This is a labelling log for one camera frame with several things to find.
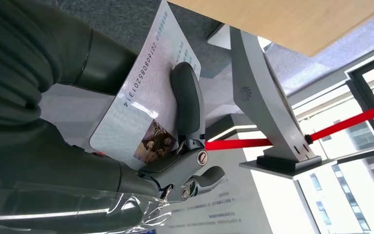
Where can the white wall notice board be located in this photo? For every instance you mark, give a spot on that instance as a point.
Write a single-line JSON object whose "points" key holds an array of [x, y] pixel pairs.
{"points": [[225, 206]]}

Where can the black window frame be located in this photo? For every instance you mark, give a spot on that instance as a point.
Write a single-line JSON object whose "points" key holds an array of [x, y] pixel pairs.
{"points": [[362, 90]]}

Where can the ceiling light strip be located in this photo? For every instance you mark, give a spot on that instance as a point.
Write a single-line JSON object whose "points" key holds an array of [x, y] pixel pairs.
{"points": [[232, 132]]}

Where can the red barrier belt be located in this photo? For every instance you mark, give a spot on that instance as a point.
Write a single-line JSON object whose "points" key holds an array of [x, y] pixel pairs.
{"points": [[232, 144]]}

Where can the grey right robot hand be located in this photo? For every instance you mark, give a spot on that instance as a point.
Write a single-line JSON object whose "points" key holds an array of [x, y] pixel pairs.
{"points": [[188, 106]]}

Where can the silver kiosk stand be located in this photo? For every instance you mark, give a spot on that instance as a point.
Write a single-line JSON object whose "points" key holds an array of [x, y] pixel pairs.
{"points": [[261, 106]]}

